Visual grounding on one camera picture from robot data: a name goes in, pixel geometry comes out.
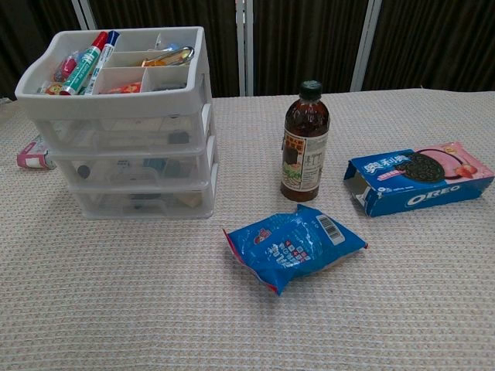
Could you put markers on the blue-capped white marker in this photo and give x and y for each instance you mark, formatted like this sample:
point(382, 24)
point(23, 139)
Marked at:
point(103, 58)

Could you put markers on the blue snack bag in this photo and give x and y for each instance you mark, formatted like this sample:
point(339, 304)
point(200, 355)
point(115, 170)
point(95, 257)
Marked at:
point(290, 251)

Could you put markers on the red-capped green marker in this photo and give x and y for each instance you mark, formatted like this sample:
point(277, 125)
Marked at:
point(83, 65)

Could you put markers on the yellow red lion packet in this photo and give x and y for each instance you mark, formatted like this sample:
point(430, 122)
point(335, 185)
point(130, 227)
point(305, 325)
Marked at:
point(54, 89)

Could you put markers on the white dice blue dots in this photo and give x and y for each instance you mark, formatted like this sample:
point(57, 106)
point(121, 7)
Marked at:
point(123, 165)

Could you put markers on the beige woven tablecloth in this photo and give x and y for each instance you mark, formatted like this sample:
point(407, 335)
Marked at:
point(154, 309)

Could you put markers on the small red packet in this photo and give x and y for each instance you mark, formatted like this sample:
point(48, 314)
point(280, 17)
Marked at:
point(127, 88)

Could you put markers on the brown tea bottle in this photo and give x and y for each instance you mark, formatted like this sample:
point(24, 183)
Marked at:
point(305, 127)

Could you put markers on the dark folding screen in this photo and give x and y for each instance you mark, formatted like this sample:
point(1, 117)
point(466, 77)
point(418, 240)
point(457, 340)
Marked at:
point(309, 38)

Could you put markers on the pink floral carton box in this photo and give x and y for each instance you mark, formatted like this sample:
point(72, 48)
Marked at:
point(31, 156)

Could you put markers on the clear shallow drawer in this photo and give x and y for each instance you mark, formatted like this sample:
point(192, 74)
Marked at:
point(116, 135)

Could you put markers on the pink candy packet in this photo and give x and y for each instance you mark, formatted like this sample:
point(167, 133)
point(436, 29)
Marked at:
point(67, 67)

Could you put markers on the clear lowest drawer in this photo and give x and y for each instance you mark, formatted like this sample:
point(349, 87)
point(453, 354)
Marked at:
point(108, 205)

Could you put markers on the grey round coin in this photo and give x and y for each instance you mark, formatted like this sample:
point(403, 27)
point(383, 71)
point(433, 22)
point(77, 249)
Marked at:
point(83, 170)

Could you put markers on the blue pink Oreo box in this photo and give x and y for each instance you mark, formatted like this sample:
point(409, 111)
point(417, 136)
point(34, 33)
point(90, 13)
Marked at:
point(417, 181)

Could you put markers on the white plastic drawer organizer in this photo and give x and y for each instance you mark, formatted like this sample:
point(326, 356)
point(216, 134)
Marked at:
point(116, 104)

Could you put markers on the brown rectangular block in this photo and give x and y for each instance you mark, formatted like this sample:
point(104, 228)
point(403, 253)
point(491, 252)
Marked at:
point(175, 168)

